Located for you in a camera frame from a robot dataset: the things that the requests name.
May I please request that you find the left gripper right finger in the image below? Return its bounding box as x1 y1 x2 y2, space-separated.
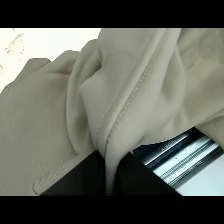
113 151 183 197

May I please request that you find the beige sweatshirt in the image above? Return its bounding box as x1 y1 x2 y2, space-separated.
0 28 224 197

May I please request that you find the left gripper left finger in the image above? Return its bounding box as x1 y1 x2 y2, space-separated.
41 149 107 197

